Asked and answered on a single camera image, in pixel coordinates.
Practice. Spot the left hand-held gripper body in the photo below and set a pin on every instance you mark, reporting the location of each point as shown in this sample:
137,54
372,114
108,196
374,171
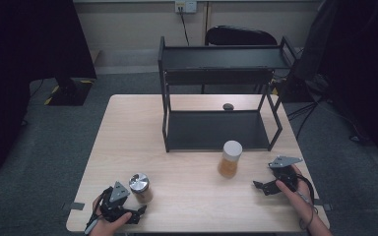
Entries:
118,193

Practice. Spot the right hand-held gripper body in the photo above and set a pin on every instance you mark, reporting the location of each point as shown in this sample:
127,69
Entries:
283,172

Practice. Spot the glass jar with silver lid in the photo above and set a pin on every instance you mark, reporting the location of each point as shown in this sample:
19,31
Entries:
141,188

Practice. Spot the glass jar with white lid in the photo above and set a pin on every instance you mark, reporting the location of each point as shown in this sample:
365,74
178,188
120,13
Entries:
230,160

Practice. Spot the black metal two-tier shelf rack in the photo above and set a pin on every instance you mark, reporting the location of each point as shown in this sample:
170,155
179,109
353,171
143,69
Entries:
216,129

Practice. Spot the person's right hand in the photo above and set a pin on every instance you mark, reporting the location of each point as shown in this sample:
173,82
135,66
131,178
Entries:
297,200

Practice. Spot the person's left hand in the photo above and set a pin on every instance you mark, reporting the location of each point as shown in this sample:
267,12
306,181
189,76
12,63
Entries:
106,226

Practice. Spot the grey tape strip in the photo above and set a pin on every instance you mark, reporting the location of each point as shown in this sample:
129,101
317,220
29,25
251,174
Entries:
324,206
74,206

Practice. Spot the black box on floor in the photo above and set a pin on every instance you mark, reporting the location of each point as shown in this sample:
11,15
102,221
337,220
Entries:
297,90

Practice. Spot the small dark round object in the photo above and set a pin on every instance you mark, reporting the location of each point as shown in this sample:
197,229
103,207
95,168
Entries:
228,106

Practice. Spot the black stand base with yellow tape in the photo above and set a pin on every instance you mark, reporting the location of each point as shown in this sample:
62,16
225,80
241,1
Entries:
72,93

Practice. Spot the dark cloth over stand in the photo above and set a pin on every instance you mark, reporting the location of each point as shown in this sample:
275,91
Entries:
357,65

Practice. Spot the black chair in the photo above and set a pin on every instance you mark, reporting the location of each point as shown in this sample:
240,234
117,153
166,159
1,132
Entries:
239,35

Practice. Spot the black curtain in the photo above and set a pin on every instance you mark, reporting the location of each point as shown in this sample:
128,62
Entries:
23,65

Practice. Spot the white wall socket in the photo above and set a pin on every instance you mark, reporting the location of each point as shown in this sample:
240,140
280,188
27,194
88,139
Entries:
186,6

